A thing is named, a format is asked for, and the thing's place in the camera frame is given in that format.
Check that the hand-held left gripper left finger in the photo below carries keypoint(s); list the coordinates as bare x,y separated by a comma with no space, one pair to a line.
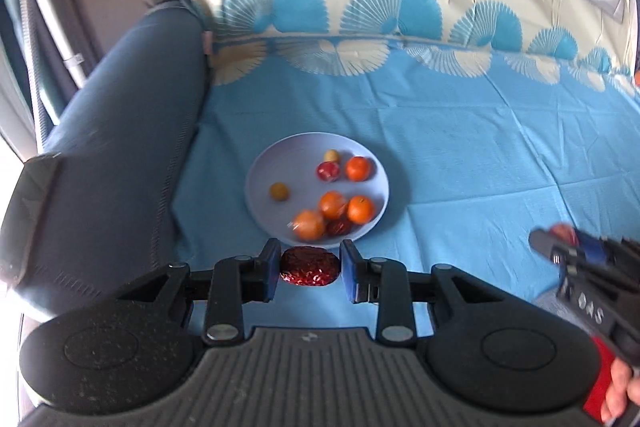
272,271

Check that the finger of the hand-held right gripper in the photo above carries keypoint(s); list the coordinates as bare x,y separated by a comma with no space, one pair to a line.
545,244
592,249

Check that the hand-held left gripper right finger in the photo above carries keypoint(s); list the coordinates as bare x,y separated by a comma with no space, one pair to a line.
346,273

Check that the small red round fruit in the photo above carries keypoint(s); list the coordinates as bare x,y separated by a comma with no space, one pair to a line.
564,233

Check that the dark red date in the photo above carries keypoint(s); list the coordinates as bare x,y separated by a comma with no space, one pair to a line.
340,228
310,268

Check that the orange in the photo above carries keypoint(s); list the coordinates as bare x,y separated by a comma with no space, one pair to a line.
308,226

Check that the small yellow-brown round fruit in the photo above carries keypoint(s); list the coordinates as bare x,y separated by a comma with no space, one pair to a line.
279,191

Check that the red apple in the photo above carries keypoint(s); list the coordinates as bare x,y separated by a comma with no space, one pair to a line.
327,171

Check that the light purple plate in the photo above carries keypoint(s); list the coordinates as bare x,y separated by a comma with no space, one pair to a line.
270,167

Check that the small orange mandarin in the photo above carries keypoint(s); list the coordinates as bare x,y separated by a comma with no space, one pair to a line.
333,205
360,210
359,169

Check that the small tan round fruit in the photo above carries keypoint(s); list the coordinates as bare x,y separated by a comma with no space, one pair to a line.
330,155

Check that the person's right hand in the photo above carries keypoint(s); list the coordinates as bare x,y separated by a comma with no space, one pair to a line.
622,389

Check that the blue fan-patterned cloth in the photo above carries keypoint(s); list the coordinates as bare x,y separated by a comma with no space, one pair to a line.
475,132

